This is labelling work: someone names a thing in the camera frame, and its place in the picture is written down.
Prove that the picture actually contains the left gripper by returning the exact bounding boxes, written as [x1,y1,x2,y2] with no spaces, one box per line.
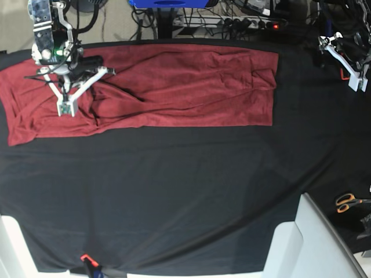
[318,32,370,80]

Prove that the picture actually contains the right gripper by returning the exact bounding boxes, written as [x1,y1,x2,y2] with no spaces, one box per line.
[38,56,116,101]

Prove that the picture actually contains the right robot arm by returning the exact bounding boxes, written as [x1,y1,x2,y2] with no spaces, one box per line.
[28,1,115,104]

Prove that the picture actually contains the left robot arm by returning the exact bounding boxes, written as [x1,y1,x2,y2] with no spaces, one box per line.
[318,1,370,76]

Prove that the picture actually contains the orange black clamp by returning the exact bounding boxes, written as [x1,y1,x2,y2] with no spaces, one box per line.
[340,68,350,81]

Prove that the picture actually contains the blue box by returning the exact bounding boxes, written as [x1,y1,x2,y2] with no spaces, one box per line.
[128,0,219,9]

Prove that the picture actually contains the white power strip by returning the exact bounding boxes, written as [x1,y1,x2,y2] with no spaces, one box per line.
[223,16,270,30]

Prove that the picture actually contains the black table cloth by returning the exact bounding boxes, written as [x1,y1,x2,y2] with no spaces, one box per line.
[1,39,370,276]

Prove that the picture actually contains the blue clamp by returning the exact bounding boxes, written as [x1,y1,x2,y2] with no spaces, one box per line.
[80,254,105,278]

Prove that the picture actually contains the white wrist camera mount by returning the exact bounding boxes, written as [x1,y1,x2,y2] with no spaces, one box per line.
[348,75,368,92]

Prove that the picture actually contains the yellow handled scissors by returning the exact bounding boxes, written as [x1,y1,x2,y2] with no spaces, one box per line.
[335,193,370,214]

